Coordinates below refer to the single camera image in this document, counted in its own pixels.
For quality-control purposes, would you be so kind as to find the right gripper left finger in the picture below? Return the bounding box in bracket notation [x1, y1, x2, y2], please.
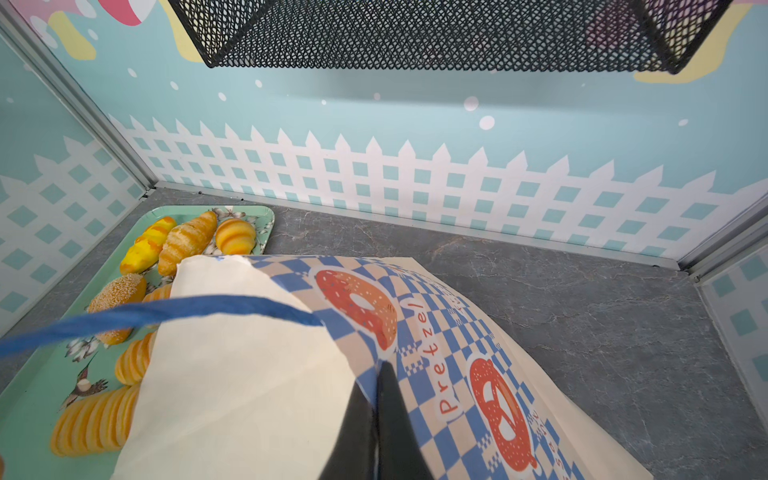
[319, 383, 378, 480]

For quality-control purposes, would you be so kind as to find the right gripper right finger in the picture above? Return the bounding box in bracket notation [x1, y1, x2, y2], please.
[377, 362, 433, 480]

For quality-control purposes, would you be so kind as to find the checkered paper bag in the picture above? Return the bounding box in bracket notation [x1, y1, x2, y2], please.
[0, 254, 655, 480]

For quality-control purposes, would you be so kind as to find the egg tart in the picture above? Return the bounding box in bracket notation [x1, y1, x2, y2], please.
[215, 219, 257, 255]

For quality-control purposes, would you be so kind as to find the long twisted bread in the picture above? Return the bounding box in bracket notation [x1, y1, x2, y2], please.
[142, 284, 172, 303]

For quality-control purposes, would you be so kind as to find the rectangular crusty pastry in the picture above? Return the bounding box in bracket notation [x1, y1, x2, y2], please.
[49, 384, 140, 457]

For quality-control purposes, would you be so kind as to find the small croissant bread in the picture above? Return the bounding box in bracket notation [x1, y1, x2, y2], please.
[158, 211, 218, 277]

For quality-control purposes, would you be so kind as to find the oval bun bread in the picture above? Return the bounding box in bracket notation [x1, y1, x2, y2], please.
[87, 273, 147, 348]

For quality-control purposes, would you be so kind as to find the yellow curved bread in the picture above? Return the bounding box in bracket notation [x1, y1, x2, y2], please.
[119, 217, 177, 275]

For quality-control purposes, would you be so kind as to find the green floral tray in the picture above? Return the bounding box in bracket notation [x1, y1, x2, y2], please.
[1, 206, 275, 479]

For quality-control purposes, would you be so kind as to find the black mesh wall basket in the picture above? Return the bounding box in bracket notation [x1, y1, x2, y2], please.
[172, 0, 728, 74]

